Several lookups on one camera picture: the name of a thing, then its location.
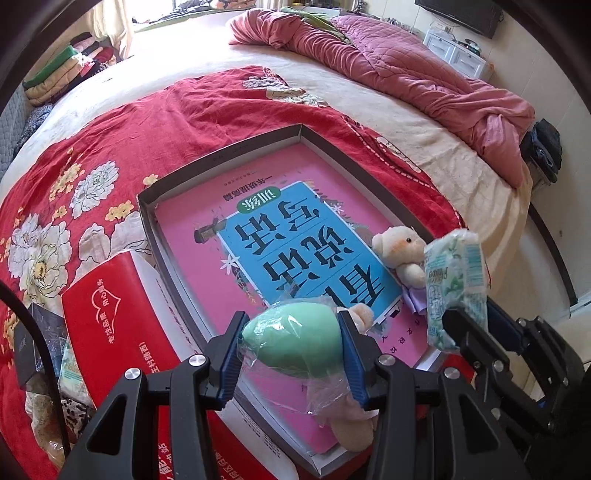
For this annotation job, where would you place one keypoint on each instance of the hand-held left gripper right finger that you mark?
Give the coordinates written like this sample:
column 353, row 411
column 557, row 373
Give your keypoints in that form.
column 355, row 364

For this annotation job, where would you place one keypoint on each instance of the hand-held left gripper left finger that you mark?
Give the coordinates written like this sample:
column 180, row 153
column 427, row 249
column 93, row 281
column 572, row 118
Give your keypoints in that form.
column 231, row 364

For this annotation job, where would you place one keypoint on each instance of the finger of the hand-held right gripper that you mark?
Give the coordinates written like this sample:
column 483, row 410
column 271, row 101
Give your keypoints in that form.
column 505, row 325
column 471, row 341

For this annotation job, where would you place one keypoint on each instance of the green sponge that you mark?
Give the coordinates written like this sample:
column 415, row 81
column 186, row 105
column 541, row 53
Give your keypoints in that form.
column 291, row 337

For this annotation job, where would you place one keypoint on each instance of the plush bear with lilac dress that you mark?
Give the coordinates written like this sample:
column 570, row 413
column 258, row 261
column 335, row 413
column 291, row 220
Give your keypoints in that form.
column 353, row 436

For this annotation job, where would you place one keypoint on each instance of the plush bear with purple dress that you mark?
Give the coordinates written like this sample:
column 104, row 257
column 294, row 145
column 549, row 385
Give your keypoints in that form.
column 397, row 249

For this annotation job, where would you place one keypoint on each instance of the leopard print cloth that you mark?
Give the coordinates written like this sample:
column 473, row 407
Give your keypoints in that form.
column 69, row 413

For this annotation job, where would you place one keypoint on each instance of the dark cardboard box tray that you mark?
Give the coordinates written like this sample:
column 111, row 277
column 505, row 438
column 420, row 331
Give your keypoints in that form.
column 221, row 154

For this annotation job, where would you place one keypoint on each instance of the pink and blue book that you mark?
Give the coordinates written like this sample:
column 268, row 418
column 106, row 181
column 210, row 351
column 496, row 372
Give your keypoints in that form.
column 277, row 240

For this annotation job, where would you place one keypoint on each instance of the dark bag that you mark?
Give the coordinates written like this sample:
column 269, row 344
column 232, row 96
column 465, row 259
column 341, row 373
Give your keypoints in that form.
column 545, row 147

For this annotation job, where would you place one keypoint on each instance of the black box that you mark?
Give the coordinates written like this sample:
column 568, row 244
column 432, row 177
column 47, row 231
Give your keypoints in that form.
column 32, row 350

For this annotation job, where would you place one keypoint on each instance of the red floral blanket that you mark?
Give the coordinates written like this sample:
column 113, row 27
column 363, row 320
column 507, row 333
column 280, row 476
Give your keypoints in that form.
column 161, row 120

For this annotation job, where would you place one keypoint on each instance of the pink quilt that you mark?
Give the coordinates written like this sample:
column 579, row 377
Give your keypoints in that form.
column 415, row 83

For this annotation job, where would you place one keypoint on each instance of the white drawer cabinet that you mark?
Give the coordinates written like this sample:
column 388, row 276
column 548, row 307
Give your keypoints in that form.
column 455, row 53

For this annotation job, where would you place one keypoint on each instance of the dark patterned cloth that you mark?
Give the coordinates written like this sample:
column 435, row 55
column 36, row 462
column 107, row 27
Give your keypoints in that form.
column 34, row 122

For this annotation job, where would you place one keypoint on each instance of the black television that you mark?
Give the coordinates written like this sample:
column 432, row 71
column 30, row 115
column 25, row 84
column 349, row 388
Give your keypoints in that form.
column 461, row 14

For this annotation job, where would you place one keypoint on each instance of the cream bed sheet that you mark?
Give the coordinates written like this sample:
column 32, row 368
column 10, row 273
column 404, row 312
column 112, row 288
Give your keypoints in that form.
column 207, row 46

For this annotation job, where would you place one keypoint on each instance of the grey quilted headboard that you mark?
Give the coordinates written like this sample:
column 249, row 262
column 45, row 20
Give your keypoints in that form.
column 11, row 124

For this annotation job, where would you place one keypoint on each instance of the stack of folded clothes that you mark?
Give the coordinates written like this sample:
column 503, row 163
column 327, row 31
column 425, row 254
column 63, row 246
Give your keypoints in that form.
column 69, row 69

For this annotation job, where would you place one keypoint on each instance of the green cloth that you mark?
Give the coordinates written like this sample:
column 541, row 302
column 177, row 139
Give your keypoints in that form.
column 314, row 16

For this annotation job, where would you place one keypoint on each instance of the cream curtain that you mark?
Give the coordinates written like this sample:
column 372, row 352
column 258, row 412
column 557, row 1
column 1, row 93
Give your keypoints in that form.
column 113, row 23

